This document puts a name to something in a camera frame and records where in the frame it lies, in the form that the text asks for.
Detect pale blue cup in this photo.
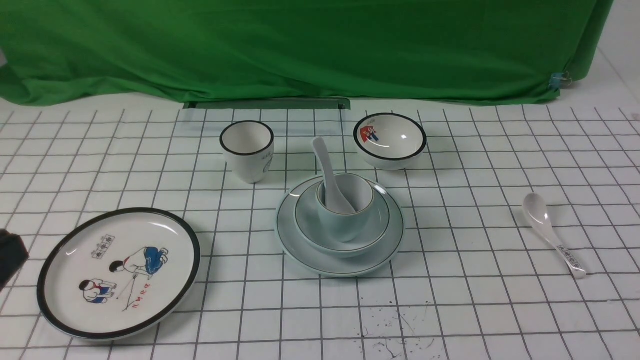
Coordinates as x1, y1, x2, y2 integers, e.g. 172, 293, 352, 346
315, 173, 375, 243

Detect pale green plain plate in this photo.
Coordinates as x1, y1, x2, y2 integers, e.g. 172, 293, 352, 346
274, 176, 405, 278

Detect pale green shallow bowl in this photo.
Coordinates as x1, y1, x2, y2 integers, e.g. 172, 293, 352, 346
294, 180, 390, 258

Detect white black rimmed cup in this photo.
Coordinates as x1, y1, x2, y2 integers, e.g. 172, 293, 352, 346
219, 120, 275, 184

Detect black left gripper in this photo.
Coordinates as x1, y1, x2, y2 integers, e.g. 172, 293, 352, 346
0, 230, 29, 292

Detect black rimmed cartoon bowl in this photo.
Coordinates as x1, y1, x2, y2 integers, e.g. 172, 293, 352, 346
352, 112, 427, 171

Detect plain white ceramic spoon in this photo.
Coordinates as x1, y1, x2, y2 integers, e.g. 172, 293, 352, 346
311, 137, 355, 215

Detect white spoon with label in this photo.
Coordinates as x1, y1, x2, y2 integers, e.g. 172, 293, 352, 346
522, 193, 587, 280

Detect blue binder clip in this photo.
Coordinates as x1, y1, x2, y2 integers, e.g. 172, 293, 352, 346
548, 71, 573, 91

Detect black rimmed cartoon plate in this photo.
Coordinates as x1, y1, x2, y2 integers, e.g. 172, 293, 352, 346
36, 207, 201, 341

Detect green backdrop cloth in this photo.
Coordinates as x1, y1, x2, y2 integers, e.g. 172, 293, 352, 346
0, 0, 613, 106

